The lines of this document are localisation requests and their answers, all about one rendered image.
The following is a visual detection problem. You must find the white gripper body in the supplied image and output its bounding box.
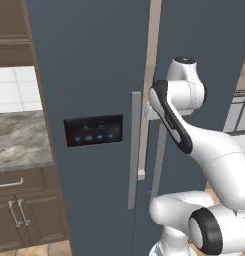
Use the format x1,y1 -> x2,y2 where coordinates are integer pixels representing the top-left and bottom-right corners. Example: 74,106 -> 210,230
145,100 -> 169,124

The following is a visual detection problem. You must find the beige fridge door edge strip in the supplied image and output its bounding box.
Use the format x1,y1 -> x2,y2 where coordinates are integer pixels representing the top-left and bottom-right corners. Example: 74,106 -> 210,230
137,0 -> 163,181

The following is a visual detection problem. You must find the dark blue fridge door with display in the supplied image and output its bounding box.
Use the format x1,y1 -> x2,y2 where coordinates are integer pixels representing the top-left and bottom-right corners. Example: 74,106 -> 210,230
26,0 -> 152,256

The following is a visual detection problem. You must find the brown wooden fridge side panel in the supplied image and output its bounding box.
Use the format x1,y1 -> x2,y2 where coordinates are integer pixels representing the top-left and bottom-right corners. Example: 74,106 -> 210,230
19,0 -> 75,256

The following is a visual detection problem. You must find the dark framed window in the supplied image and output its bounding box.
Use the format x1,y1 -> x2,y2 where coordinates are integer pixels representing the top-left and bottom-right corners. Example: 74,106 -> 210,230
223,94 -> 245,136

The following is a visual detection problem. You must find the brown wooden drawer front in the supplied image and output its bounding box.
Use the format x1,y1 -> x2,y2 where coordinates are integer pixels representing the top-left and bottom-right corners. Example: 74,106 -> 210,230
0,167 -> 47,197

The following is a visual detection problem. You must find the brown wooden cupboard door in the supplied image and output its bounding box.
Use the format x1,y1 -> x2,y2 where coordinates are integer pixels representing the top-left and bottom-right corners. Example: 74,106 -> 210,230
14,189 -> 71,247
0,195 -> 30,253

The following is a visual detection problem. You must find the long grey fridge door handle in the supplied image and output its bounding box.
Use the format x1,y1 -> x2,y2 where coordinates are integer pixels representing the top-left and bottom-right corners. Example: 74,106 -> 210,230
127,90 -> 143,211

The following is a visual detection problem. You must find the silver drawer handle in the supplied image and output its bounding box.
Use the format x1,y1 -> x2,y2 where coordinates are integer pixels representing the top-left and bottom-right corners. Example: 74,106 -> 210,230
0,177 -> 25,190

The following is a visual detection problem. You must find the silver cupboard door handle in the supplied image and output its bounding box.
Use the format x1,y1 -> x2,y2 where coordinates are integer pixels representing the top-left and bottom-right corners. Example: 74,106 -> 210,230
16,198 -> 32,227
7,199 -> 22,228

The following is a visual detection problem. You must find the brown wooden wall cupboard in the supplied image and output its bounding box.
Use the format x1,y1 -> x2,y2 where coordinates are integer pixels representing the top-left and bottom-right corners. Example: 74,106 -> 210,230
0,0 -> 36,69

